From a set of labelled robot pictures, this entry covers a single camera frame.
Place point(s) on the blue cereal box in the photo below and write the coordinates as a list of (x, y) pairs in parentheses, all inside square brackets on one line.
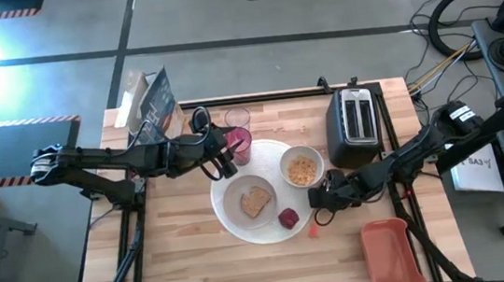
[(155, 109)]

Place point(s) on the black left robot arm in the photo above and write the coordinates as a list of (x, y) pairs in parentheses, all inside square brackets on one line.
[(94, 162)]

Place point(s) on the white paper sheet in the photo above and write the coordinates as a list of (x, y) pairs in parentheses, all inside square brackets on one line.
[(476, 178)]

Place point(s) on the clear bluish tumbler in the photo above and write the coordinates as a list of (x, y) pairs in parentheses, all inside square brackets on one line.
[(236, 116)]

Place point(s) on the black two-slot toaster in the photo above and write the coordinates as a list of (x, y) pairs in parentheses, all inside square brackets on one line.
[(349, 126)]

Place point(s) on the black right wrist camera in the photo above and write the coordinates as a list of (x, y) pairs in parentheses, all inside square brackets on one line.
[(318, 197)]

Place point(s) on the red faceted tumbler with juice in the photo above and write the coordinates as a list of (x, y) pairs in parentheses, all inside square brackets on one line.
[(244, 151)]

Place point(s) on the toast slice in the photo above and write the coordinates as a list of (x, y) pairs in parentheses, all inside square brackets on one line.
[(255, 201)]

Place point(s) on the white round woven placemat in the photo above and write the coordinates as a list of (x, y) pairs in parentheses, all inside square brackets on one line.
[(221, 200)]

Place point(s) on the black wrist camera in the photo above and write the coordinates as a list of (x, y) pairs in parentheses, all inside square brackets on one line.
[(318, 197), (200, 119)]

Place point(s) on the red apple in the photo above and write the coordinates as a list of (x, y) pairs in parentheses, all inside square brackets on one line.
[(288, 218)]

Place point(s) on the orange plastic tray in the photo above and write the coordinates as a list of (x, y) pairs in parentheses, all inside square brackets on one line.
[(387, 249)]

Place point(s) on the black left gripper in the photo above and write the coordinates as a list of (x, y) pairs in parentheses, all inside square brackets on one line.
[(197, 151)]

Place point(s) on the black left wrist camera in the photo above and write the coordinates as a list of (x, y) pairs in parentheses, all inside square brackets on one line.
[(200, 119)]

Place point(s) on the white ceramic bowl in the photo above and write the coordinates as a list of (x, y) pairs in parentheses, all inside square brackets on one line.
[(301, 166)]

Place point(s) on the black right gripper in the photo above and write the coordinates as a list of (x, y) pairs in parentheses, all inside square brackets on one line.
[(344, 190)]

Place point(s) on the golden cereal flakes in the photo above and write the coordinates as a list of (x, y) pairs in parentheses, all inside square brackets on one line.
[(302, 171)]

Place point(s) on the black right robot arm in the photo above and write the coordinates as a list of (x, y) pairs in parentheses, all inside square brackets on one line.
[(422, 151)]

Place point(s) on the beige shallow plate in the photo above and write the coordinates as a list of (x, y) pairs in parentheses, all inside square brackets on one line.
[(235, 208)]

